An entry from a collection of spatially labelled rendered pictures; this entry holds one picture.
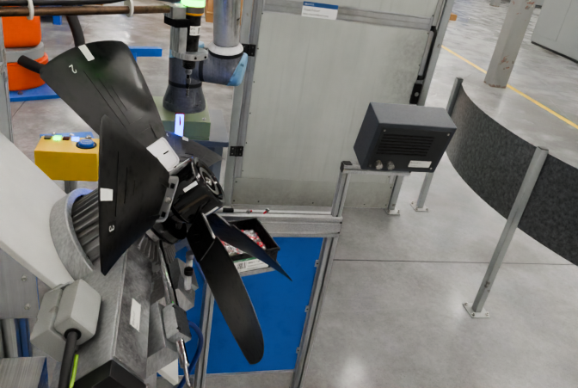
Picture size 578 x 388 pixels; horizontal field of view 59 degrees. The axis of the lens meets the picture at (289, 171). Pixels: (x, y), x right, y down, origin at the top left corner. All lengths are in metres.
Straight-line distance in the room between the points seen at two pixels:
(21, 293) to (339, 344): 1.68
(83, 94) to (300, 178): 2.40
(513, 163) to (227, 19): 1.62
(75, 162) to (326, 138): 1.99
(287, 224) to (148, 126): 0.75
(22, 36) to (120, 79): 3.87
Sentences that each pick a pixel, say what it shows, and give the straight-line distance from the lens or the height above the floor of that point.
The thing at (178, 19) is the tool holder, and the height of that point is 1.53.
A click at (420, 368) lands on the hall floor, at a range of 2.54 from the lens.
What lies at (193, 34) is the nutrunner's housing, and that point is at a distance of 1.02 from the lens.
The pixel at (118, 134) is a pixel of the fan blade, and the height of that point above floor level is 1.40.
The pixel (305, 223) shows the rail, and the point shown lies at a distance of 1.69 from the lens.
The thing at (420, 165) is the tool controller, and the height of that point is 1.08.
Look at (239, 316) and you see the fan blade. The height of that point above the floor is 1.06.
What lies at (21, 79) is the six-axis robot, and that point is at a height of 0.14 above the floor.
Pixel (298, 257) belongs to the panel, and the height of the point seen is 0.68.
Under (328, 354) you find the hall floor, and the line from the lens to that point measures 2.45.
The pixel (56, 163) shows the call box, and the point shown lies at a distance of 1.52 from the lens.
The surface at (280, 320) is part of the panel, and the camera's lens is 1.97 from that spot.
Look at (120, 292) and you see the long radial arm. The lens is 0.90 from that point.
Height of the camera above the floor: 1.73
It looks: 27 degrees down
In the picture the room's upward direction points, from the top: 10 degrees clockwise
